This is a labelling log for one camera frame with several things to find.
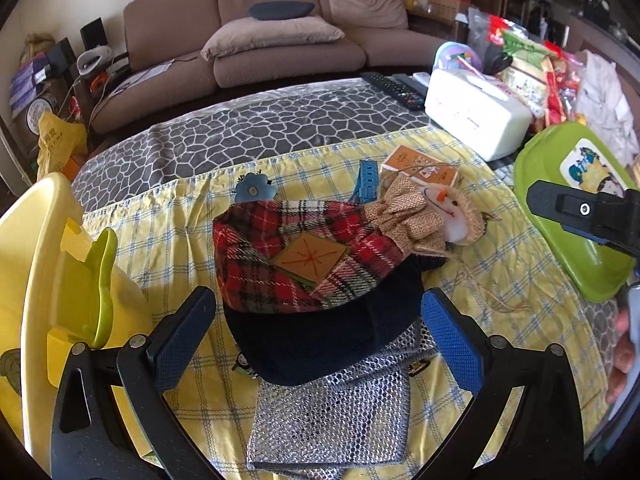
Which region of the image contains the purple white bowl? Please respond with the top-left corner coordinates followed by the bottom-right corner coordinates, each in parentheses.
top-left (432, 42), bottom-right (483, 73)

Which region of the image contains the dark blue cushion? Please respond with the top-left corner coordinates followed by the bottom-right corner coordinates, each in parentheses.
top-left (248, 1), bottom-right (316, 21)

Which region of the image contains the black remote control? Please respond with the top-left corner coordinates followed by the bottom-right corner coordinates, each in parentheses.
top-left (360, 72), bottom-right (420, 111)
top-left (392, 74), bottom-right (431, 100)

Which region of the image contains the silver mesh dish cloth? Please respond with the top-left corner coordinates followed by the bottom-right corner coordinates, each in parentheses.
top-left (320, 319), bottom-right (442, 388)
top-left (246, 362), bottom-right (415, 471)

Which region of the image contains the pile of snack bags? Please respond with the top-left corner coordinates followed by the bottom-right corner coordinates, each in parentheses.
top-left (470, 15), bottom-right (587, 128)

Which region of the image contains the white tissue box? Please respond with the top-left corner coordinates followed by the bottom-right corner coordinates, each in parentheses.
top-left (424, 68), bottom-right (532, 161)

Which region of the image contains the white round device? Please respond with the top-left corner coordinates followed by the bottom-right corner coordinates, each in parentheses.
top-left (75, 46), bottom-right (115, 74)

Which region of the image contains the yellow plastic bag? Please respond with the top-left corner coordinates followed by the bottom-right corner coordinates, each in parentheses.
top-left (37, 112), bottom-right (89, 182)

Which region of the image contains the navy blue towel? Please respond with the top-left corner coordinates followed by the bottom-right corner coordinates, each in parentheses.
top-left (222, 255), bottom-right (448, 387)

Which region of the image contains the blue plastic clip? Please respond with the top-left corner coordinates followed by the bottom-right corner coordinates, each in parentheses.
top-left (352, 160), bottom-right (379, 206)

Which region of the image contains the blue flower hair clip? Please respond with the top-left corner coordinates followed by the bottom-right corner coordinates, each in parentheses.
top-left (235, 172), bottom-right (273, 206)

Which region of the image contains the brown sofa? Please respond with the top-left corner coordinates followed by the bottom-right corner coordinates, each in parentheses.
top-left (90, 0), bottom-right (436, 136)

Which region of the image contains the grey stone pattern cloth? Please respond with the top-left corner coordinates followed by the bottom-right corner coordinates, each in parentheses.
top-left (72, 77), bottom-right (516, 211)

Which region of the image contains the yellow plaid tablecloth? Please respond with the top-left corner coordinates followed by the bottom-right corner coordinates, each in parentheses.
top-left (80, 127), bottom-right (616, 480)

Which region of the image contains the plaid scarecrow doll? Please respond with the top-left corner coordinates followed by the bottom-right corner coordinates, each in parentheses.
top-left (212, 175), bottom-right (536, 317)

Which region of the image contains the beige pillow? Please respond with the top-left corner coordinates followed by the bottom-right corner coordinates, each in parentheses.
top-left (200, 16), bottom-right (346, 61)

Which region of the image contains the person's right hand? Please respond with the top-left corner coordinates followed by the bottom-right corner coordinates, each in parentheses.
top-left (606, 307), bottom-right (640, 407)

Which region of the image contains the green plastic tray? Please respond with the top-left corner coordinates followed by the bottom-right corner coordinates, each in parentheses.
top-left (514, 122), bottom-right (640, 303)

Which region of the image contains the white crumpled cloth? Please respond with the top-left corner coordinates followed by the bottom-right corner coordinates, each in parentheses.
top-left (575, 50), bottom-right (640, 157)

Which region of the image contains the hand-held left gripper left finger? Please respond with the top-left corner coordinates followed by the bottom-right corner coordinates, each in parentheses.
top-left (50, 286), bottom-right (218, 480)

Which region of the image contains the orange booklet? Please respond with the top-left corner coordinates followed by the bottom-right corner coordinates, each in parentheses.
top-left (381, 145), bottom-right (460, 187)

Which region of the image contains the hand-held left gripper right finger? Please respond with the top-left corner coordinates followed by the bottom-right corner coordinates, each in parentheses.
top-left (421, 287), bottom-right (586, 480)

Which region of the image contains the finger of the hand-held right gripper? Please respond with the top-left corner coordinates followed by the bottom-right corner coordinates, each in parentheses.
top-left (564, 224), bottom-right (640, 263)
top-left (526, 180), bottom-right (640, 233)

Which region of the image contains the black speaker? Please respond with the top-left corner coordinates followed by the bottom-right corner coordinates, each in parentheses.
top-left (80, 17), bottom-right (107, 52)

